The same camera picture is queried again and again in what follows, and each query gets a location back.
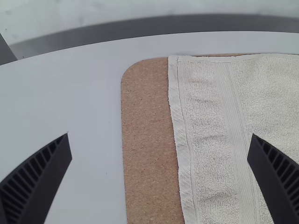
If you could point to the cork mat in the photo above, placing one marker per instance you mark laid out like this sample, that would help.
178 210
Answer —
149 140

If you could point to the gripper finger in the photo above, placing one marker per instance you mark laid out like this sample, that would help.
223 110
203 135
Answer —
280 184
35 182

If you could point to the pale towel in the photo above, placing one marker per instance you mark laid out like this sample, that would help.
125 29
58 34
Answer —
222 116

